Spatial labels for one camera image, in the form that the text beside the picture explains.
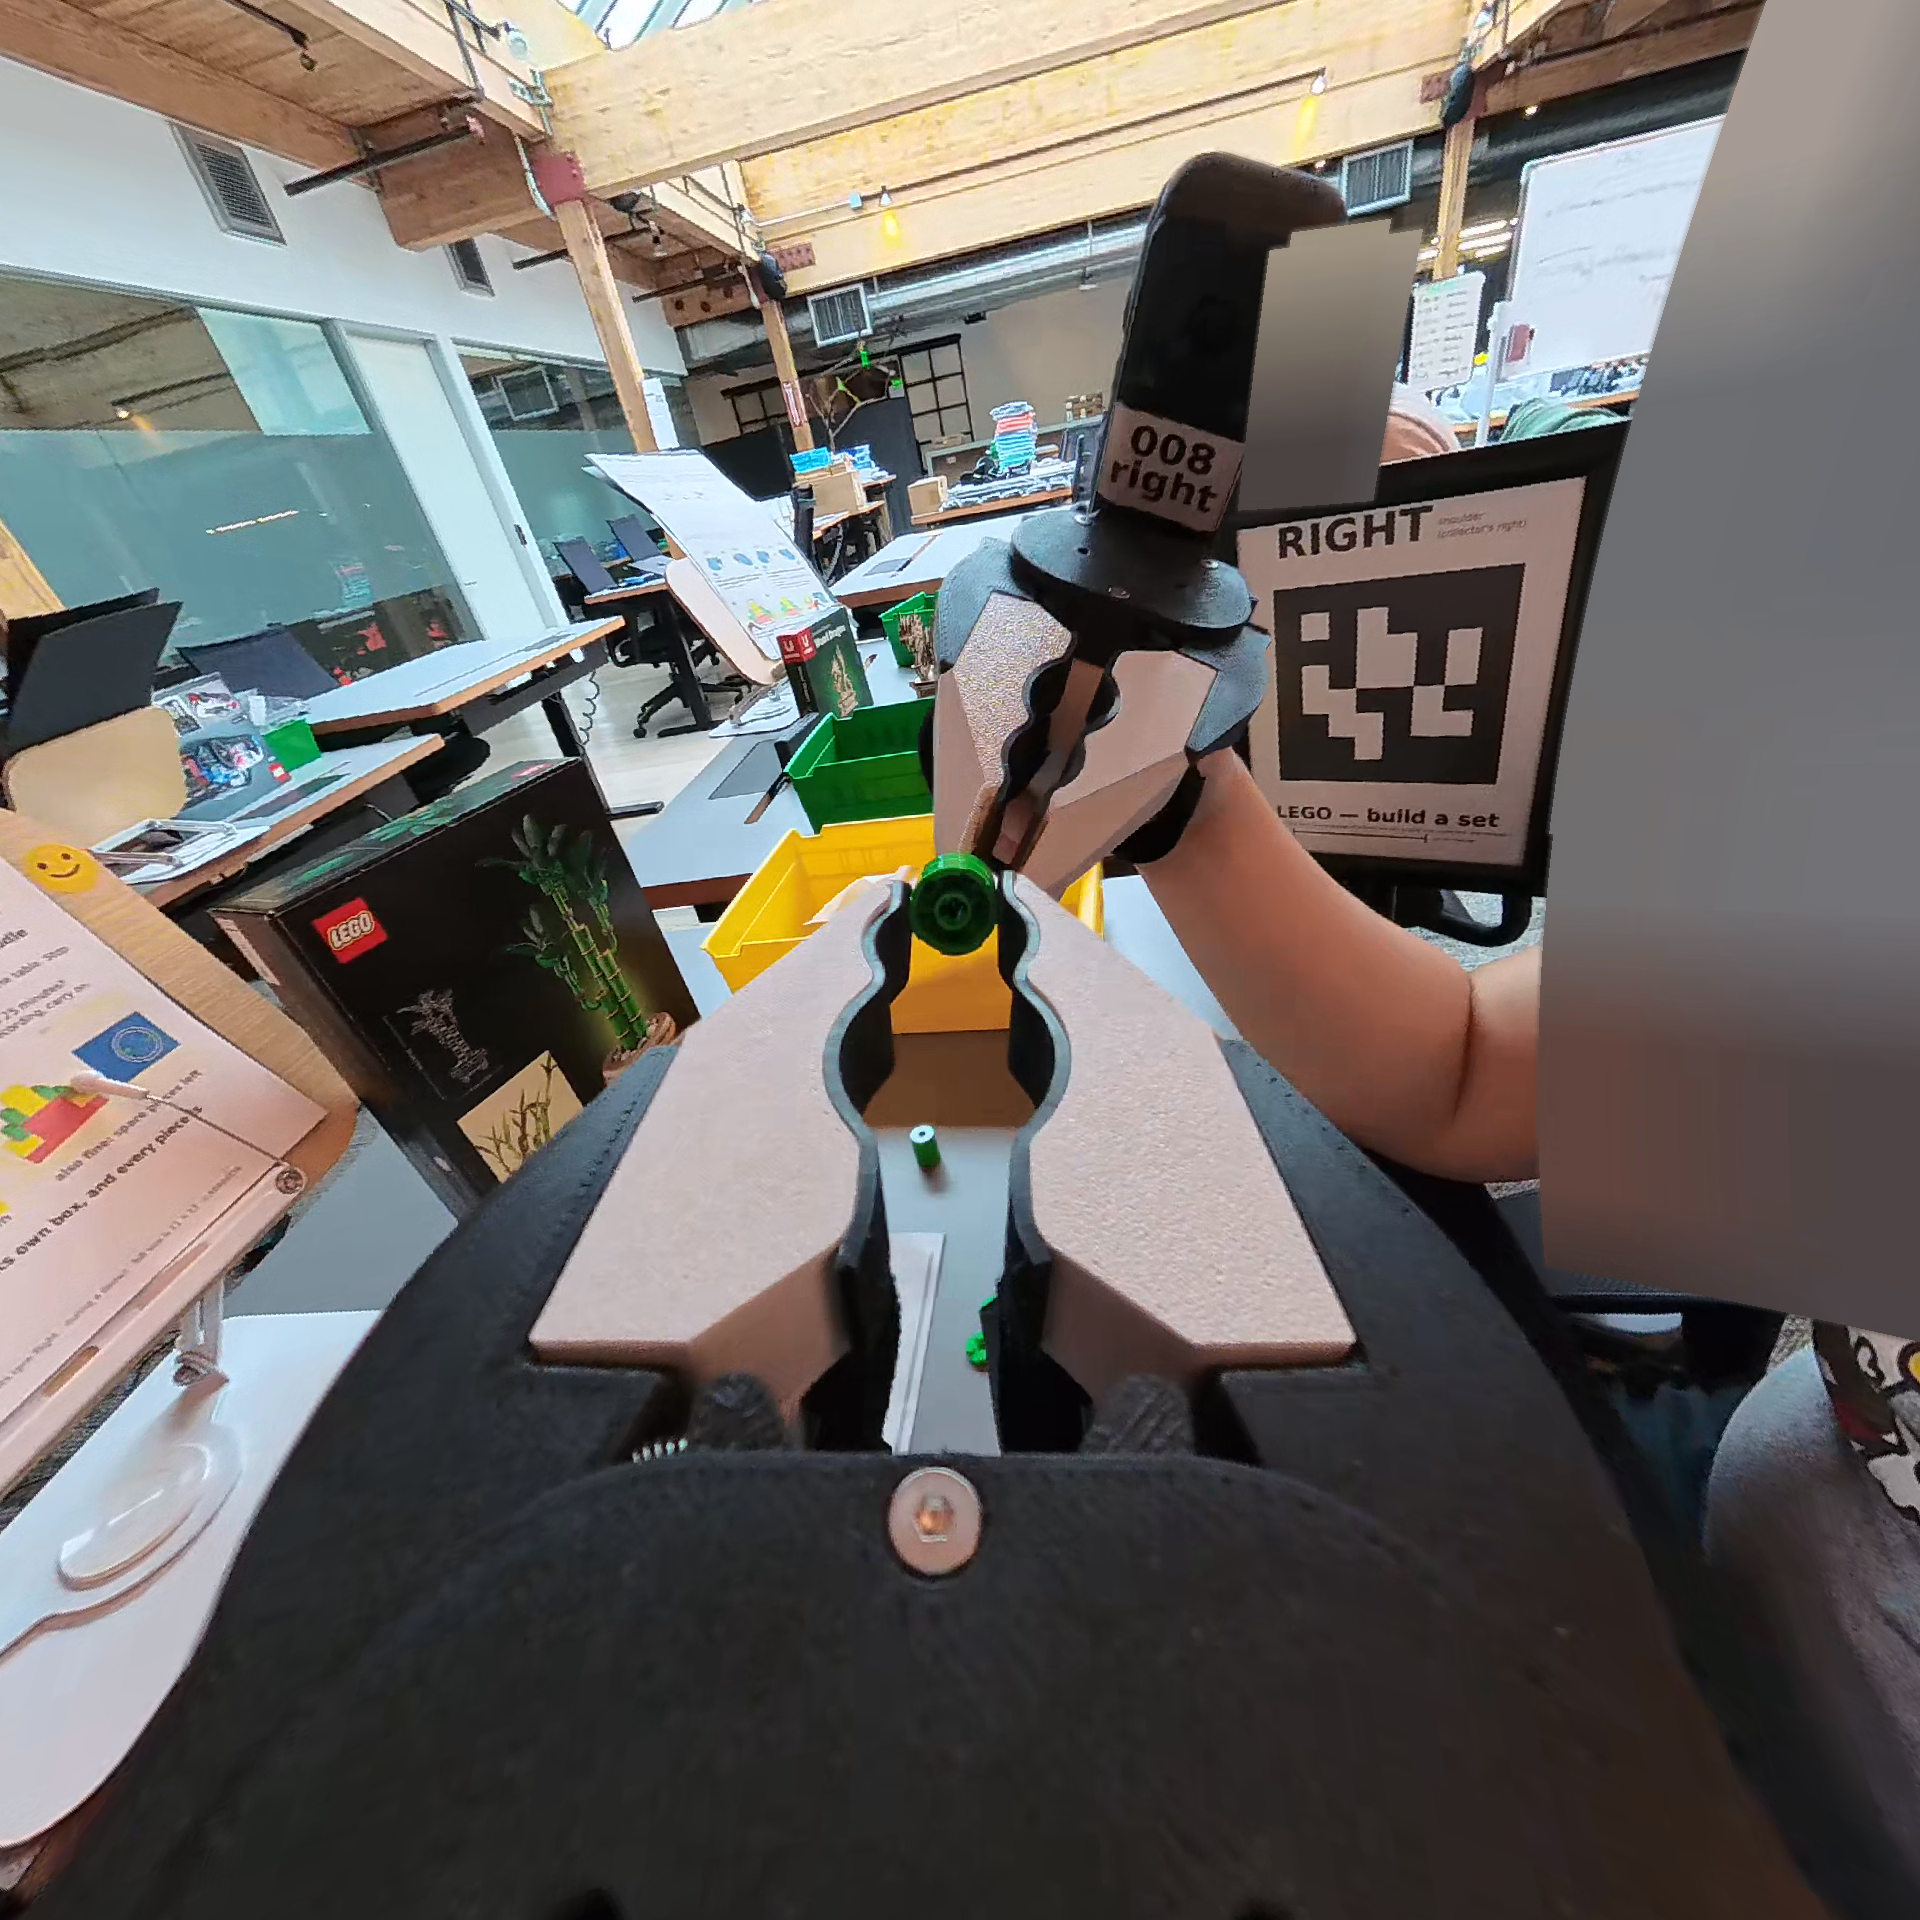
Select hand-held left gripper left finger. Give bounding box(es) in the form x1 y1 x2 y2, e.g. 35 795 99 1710
527 880 913 1451

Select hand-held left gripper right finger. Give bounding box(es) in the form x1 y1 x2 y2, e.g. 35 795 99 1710
989 874 1359 1451

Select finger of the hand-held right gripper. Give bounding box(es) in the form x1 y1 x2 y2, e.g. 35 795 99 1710
991 652 1221 902
931 593 1085 859

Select green round toy brick piece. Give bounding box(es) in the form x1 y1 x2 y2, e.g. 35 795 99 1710
909 851 1002 960

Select grey desk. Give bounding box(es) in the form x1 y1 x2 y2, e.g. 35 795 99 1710
0 876 1250 1857

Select large green plastic bin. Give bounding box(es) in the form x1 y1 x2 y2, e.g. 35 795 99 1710
783 700 941 838

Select small black toy set box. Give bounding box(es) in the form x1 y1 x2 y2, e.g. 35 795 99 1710
777 606 875 721

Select narrow white paper strip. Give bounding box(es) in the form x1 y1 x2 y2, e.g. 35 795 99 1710
883 1232 949 1451

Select yellow plastic bin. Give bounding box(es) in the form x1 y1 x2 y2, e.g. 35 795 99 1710
699 814 1106 1040

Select dark grey table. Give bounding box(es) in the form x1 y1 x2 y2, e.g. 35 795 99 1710
619 681 845 921

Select black office chair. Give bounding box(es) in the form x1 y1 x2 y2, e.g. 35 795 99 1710
612 583 751 740

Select tilted instruction board on stand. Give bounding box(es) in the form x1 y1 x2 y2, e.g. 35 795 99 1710
583 448 837 688

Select black bamboo toy set box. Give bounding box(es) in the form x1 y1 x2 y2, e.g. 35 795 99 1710
209 758 702 1222

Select framed marker sign board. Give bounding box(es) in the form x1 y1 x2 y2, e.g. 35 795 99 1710
1227 424 1631 889

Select whiteboard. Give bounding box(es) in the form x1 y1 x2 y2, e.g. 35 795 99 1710
1505 115 1731 380

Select white wood-edged table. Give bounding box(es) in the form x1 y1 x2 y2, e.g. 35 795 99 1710
298 616 627 755

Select instruction sheet on wooden board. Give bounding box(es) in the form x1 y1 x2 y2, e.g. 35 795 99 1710
0 808 366 1504

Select cartoon printed cloth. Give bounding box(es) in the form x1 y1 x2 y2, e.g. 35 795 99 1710
1809 1320 1920 1529

